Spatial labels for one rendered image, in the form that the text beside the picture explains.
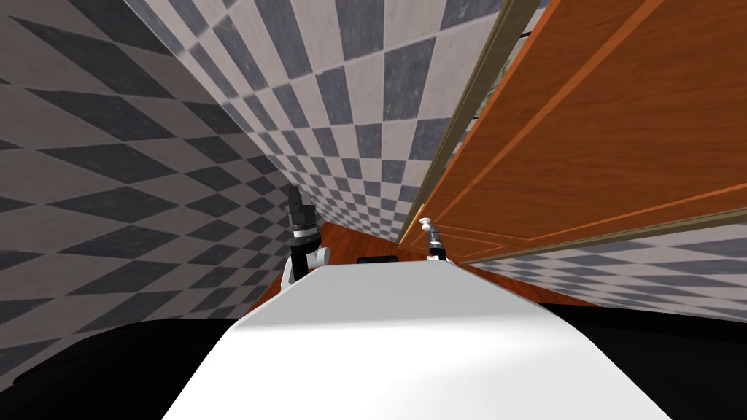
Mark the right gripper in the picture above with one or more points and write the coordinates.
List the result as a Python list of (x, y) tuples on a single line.
[(434, 238)]

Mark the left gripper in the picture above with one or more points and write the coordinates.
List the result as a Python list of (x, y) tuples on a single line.
[(299, 211)]

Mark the white door knob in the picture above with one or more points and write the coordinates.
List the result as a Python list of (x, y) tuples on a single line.
[(425, 223)]

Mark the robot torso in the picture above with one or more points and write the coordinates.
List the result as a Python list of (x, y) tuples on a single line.
[(402, 344)]

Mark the orange wooden door leaf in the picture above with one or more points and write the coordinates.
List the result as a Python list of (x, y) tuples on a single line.
[(595, 146)]

